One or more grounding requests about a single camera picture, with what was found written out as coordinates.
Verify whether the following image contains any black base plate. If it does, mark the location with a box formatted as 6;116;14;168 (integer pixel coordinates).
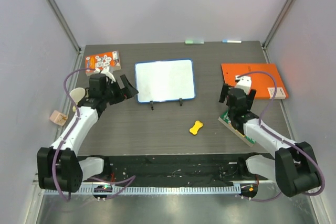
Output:
95;153;265;188

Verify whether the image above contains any black left whiteboard stand foot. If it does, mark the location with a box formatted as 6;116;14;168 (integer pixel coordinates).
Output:
150;101;154;111

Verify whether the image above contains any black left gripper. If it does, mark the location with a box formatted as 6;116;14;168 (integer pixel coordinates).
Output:
102;75;138;105

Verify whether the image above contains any green marker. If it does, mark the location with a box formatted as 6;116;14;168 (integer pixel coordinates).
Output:
185;40;205;45

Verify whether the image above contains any green book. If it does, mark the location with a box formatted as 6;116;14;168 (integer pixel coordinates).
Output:
218;110;256;147

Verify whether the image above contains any blue framed whiteboard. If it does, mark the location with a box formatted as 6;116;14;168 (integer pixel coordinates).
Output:
134;59;196;104

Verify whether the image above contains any pink wooden block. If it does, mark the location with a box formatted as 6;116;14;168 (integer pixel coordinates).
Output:
49;110;68;126

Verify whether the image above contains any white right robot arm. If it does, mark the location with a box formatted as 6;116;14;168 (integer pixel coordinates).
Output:
219;84;326;197

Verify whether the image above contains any yellow bone-shaped eraser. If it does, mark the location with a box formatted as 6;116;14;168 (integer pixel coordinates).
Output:
189;120;204;135

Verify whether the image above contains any light green mug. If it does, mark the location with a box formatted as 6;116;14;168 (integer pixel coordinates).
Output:
69;87;86;112

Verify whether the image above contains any perforated cable duct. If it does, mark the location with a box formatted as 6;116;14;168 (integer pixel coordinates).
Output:
44;183;242;195

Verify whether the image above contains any black whiteboard stand foot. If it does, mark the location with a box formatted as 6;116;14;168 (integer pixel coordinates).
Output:
150;101;154;111
178;98;183;106

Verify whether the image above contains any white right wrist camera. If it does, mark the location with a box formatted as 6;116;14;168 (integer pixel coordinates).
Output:
235;76;252;95

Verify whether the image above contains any aluminium front rail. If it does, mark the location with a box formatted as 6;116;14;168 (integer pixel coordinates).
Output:
32;171;279;189

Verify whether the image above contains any orange illustrated book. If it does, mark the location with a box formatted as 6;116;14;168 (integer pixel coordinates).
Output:
85;51;121;76

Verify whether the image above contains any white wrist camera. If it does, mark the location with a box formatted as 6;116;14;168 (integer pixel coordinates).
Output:
93;66;116;82
235;76;252;95

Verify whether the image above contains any orange notebook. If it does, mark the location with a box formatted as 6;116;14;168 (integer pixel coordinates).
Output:
221;63;289;100

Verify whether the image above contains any blue marker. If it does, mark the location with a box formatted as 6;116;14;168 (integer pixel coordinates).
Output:
222;40;242;44

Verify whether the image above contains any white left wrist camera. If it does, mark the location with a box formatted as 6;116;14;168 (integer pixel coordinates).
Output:
93;66;116;82

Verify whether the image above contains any black right whiteboard stand foot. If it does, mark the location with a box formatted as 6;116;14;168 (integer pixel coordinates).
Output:
178;98;183;106

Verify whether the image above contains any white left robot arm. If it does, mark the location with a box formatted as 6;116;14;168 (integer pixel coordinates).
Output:
37;74;232;193

